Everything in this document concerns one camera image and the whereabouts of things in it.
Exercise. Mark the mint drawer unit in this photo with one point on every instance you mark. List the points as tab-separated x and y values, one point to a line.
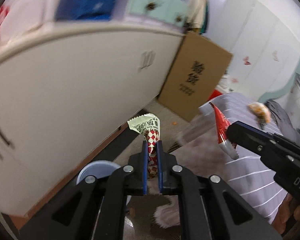
157	12

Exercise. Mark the mint bunk bed frame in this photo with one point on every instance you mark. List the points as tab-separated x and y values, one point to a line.
285	89

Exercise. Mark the white red plastic bag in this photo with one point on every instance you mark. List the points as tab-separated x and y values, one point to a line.
0	22

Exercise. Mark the light blue trash bin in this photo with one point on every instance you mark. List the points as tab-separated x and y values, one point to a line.
98	169

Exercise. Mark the grey folded blanket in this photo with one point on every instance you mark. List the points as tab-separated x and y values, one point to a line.
283	121

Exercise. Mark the hanging cream jacket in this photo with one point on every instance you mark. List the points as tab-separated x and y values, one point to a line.
198	16

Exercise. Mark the red silver snack wrapper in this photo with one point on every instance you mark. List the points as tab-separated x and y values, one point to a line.
222	125

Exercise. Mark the purple checkered tablecloth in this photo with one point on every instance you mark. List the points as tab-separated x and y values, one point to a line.
249	177

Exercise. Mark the long white low cabinet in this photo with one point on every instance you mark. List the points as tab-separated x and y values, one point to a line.
63	91

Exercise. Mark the red white checkered wrapper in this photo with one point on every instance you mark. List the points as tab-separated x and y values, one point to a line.
148	125

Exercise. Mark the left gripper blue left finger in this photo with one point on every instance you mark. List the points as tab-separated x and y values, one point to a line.
144	155

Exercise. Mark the brown cardboard box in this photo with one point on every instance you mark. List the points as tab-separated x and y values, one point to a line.
196	70

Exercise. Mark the blue fabric bag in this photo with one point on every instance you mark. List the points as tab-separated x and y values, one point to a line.
77	10

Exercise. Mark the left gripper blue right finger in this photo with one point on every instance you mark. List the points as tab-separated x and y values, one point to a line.
159	149

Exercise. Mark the orange snack bag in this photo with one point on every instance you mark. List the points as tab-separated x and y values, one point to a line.
262	113

